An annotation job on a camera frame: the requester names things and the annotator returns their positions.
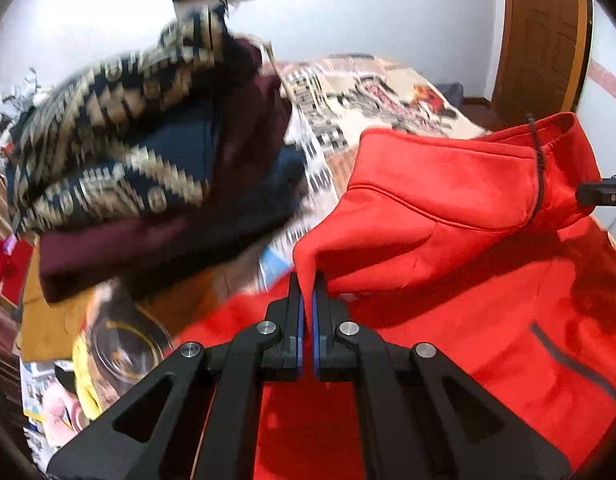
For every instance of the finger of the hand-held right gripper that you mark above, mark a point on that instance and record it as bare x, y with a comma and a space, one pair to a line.
597, 194

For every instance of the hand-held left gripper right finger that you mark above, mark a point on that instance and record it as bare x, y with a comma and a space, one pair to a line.
333, 350

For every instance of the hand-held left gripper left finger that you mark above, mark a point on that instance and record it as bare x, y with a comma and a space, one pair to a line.
283, 350

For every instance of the red zip jacket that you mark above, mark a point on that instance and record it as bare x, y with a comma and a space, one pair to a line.
437, 200

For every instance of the wooden door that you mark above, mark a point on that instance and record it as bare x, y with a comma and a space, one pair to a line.
542, 35

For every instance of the maroon garment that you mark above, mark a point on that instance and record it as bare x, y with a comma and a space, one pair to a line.
138, 255

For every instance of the grey backpack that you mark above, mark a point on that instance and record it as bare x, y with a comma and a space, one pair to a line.
450, 92

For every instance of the wooden stool with flower cutouts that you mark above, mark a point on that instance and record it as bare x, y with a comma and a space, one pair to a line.
53, 325

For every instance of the printed bed sheet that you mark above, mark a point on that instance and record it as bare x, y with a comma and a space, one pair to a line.
338, 90

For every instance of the navy patterned sweater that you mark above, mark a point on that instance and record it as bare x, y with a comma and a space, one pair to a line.
113, 135

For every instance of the red plush toy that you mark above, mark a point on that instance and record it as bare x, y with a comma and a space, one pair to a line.
5, 270

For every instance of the pile of clutter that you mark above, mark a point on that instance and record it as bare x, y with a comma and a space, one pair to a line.
23, 100

